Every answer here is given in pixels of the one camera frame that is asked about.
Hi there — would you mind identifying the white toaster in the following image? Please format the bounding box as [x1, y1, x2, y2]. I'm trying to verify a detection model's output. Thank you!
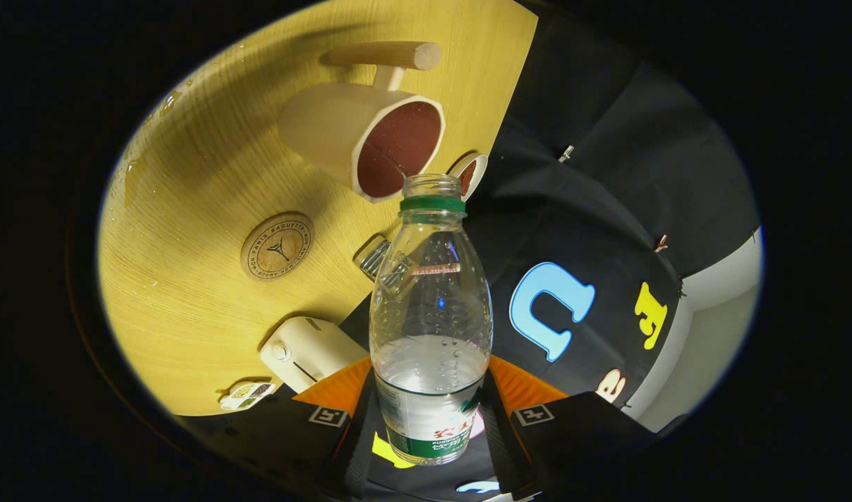
[260, 317, 370, 393]

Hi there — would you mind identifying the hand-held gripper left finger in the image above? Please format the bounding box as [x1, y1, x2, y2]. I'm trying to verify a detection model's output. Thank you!
[206, 357, 378, 499]

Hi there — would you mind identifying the wire mesh basket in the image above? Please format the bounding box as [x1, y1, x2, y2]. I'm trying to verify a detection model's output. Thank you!
[354, 236, 413, 290]

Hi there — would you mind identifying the round cork coaster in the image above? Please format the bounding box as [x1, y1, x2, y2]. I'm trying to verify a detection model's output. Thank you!
[241, 212, 315, 281]

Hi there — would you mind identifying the small white plate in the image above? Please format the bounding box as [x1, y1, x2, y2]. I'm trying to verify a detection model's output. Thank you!
[448, 153, 489, 201]

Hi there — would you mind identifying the clear plastic juice bottle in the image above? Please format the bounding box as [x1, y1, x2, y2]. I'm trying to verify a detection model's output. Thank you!
[369, 174, 494, 466]

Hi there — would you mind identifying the black backdrop cloth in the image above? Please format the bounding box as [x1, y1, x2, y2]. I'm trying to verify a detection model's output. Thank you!
[182, 0, 761, 502]

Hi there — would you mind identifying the white divided dish with beans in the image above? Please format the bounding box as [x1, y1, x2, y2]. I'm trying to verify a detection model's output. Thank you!
[220, 381, 276, 411]

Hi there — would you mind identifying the wooden table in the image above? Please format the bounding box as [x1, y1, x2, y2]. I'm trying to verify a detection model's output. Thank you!
[97, 0, 540, 417]

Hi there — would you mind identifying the beige cup with wooden handle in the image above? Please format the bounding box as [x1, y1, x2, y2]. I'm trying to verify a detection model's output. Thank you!
[278, 40, 446, 204]

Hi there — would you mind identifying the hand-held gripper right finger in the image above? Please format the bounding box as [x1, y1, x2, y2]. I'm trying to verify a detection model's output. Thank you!
[480, 356, 655, 500]

